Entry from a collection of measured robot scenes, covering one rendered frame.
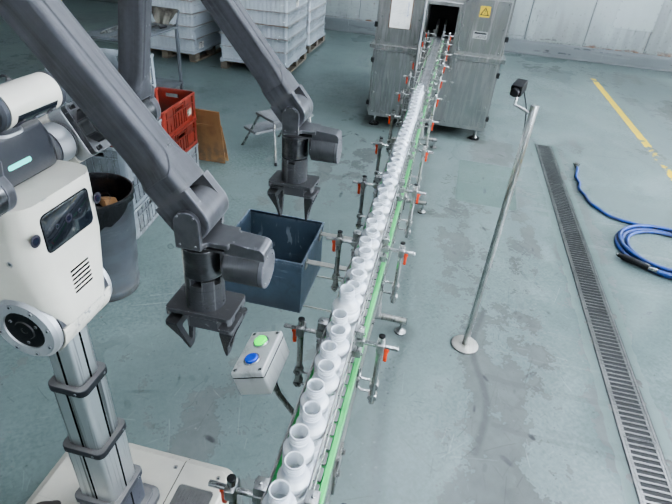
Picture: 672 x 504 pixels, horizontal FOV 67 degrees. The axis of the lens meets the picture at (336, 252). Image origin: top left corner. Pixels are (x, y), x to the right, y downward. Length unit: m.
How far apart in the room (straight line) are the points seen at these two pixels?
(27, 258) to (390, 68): 5.02
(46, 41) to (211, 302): 0.38
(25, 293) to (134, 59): 0.53
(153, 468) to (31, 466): 0.64
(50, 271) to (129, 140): 0.55
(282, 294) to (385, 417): 0.95
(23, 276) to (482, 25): 5.08
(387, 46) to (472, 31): 0.86
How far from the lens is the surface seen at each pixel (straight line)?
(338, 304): 1.26
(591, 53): 11.56
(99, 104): 0.68
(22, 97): 1.07
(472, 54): 5.75
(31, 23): 0.70
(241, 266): 0.69
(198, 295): 0.75
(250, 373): 1.15
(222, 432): 2.46
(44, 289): 1.19
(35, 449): 2.61
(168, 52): 8.55
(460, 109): 5.87
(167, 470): 2.07
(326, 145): 1.07
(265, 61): 1.06
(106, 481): 1.74
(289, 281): 1.81
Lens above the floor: 1.95
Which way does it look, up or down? 33 degrees down
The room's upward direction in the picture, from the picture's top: 5 degrees clockwise
